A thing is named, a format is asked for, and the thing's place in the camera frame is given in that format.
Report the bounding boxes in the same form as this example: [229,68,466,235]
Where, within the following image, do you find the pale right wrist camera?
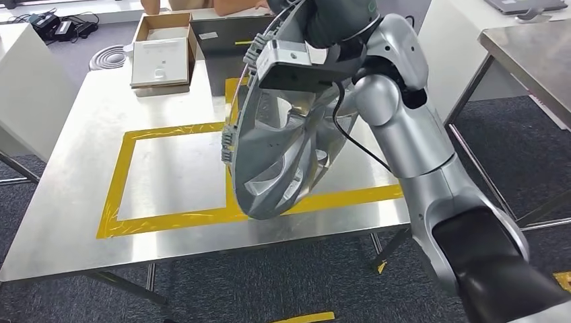
[255,39,371,94]

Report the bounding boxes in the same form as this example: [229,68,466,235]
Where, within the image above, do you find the yellow floor tape strip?
[269,311,335,323]
[553,271,571,294]

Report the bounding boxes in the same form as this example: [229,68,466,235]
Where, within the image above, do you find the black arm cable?
[331,80,395,174]

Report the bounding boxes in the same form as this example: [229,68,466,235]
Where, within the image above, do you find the stainless steel workbench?
[0,9,411,313]

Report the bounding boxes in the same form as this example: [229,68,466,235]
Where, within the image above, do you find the open cardboard box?
[131,11,199,89]

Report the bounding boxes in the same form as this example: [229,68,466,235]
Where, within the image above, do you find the stainless steel table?
[444,17,571,233]

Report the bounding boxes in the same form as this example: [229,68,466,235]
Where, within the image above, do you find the silver plastic hubcap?
[220,0,363,221]

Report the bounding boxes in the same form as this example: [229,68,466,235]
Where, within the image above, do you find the white flat box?
[130,36,191,89]

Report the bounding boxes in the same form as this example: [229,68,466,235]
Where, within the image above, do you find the person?
[167,0,215,11]

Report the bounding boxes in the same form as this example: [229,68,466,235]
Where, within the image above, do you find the grey laptop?
[483,0,570,15]

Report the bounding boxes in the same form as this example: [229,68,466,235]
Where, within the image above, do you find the black power adapter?
[75,21,99,39]
[53,20,77,42]
[28,12,61,41]

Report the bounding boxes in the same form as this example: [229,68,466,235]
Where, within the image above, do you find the grey round ribbed stool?
[88,44,128,71]

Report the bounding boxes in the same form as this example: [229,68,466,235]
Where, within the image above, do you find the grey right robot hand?
[267,0,383,50]

